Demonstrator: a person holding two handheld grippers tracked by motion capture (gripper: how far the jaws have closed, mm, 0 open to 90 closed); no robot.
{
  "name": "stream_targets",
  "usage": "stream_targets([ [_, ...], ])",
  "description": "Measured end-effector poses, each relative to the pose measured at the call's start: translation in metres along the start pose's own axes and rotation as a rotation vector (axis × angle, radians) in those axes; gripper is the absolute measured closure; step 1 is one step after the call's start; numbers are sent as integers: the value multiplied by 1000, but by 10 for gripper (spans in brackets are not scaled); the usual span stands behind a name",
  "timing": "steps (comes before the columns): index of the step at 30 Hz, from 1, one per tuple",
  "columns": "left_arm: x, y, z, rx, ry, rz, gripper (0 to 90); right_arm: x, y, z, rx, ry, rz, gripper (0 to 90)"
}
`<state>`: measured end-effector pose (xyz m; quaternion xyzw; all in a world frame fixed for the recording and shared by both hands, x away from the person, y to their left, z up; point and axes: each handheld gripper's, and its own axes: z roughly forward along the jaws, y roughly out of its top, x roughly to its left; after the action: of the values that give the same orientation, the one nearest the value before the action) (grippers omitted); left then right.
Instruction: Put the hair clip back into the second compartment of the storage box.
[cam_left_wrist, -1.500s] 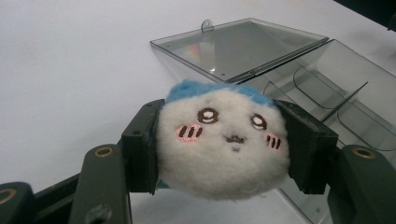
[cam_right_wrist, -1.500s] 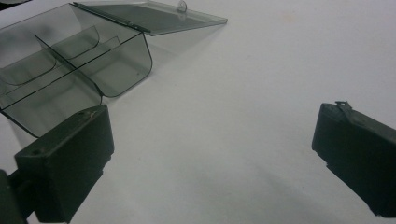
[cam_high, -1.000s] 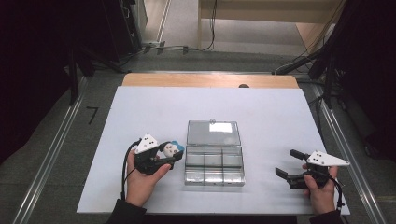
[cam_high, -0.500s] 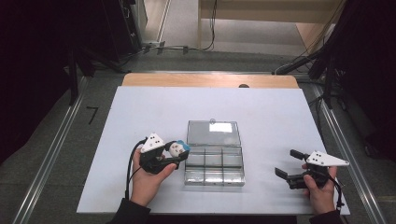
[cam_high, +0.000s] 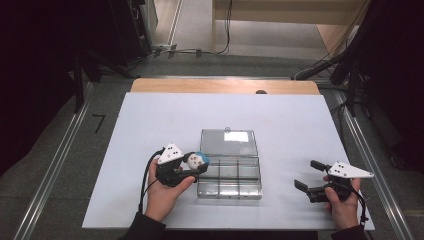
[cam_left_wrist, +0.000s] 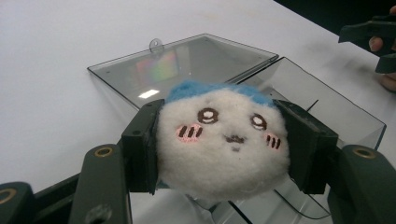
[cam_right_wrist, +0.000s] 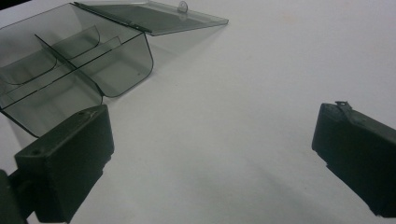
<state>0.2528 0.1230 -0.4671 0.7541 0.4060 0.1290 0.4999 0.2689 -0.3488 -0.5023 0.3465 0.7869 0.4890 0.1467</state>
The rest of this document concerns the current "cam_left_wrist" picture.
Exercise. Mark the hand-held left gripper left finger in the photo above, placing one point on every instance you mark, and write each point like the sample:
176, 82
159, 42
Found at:
140, 149

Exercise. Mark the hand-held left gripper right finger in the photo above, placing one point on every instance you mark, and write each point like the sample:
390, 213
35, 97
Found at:
311, 146

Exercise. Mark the white plush toy blue ears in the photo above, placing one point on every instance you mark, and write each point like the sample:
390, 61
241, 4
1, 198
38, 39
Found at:
224, 161

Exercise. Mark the transparent grey plastic compartment box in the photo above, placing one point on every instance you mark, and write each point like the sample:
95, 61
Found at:
202, 62

